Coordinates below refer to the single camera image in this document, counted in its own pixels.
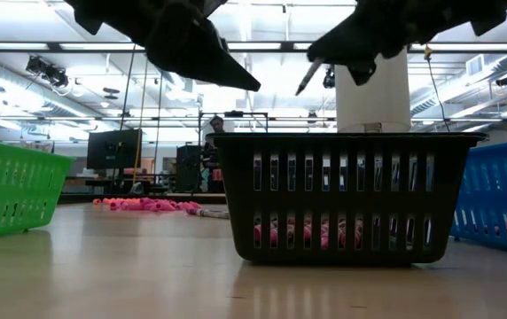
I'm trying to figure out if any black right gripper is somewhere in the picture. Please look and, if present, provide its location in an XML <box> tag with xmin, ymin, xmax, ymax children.
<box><xmin>306</xmin><ymin>0</ymin><xmax>507</xmax><ymax>87</ymax></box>

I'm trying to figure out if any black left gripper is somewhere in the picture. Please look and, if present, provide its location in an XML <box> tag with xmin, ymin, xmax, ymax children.
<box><xmin>64</xmin><ymin>0</ymin><xmax>261</xmax><ymax>93</ymax></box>

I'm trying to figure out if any gray crayon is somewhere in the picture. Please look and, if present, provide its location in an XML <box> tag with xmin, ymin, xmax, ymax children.
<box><xmin>186</xmin><ymin>207</ymin><xmax>231</xmax><ymax>221</ymax></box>
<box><xmin>295</xmin><ymin>57</ymin><xmax>326</xmax><ymax>97</ymax></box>

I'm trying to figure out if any pink crayon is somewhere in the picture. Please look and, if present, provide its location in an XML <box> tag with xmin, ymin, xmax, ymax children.
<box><xmin>253</xmin><ymin>221</ymin><xmax>281</xmax><ymax>249</ymax></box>

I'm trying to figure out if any white lamp with wooden base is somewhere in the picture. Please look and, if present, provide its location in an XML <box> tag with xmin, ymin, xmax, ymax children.
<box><xmin>333</xmin><ymin>48</ymin><xmax>413</xmax><ymax>134</ymax></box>

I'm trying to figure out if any person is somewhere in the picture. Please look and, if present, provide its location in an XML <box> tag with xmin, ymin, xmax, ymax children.
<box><xmin>199</xmin><ymin>114</ymin><xmax>227</xmax><ymax>194</ymax></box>

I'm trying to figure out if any ceiling air vent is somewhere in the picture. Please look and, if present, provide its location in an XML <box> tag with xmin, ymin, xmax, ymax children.
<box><xmin>464</xmin><ymin>53</ymin><xmax>488</xmax><ymax>77</ymax></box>

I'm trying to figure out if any black cabinet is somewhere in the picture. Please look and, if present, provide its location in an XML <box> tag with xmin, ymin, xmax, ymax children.
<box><xmin>175</xmin><ymin>144</ymin><xmax>202</xmax><ymax>193</ymax></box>

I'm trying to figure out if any black monitor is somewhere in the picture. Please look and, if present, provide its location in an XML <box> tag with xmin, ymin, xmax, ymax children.
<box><xmin>86</xmin><ymin>128</ymin><xmax>143</xmax><ymax>171</ymax></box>

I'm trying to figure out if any black ceiling light cluster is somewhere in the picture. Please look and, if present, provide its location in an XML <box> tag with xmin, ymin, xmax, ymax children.
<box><xmin>25</xmin><ymin>55</ymin><xmax>69</xmax><ymax>89</ymax></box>

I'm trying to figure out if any black plastic basket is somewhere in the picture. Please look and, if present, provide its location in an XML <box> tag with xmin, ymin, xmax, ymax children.
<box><xmin>204</xmin><ymin>130</ymin><xmax>489</xmax><ymax>268</ymax></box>

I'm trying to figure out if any blue plastic basket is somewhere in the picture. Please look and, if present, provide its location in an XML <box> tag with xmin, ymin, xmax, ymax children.
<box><xmin>449</xmin><ymin>137</ymin><xmax>507</xmax><ymax>257</ymax></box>

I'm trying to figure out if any green plastic basket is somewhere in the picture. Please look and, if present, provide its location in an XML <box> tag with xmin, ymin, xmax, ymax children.
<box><xmin>0</xmin><ymin>136</ymin><xmax>76</xmax><ymax>243</ymax></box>

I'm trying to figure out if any hanging black cable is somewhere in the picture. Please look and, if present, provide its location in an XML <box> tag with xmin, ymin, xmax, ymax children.
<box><xmin>418</xmin><ymin>42</ymin><xmax>453</xmax><ymax>133</ymax></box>

